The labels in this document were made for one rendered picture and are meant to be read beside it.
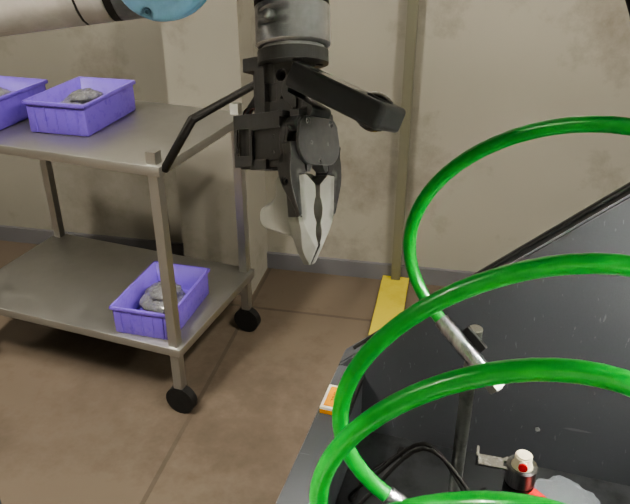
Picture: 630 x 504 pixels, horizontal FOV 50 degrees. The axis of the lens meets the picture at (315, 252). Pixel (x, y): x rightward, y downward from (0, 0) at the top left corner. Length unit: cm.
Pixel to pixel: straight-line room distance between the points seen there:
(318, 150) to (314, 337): 212
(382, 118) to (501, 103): 224
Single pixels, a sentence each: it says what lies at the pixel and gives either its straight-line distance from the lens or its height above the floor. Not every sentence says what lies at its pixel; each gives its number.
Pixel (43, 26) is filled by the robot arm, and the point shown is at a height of 149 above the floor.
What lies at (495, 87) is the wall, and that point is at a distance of 283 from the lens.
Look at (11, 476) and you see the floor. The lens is 239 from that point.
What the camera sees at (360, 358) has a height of 127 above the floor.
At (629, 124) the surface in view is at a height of 143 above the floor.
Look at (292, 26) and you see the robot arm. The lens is 67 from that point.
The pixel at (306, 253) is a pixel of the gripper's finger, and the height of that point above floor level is 127.
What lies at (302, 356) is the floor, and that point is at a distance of 266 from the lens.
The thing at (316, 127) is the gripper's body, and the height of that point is 138.
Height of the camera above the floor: 159
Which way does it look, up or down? 28 degrees down
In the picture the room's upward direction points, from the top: straight up
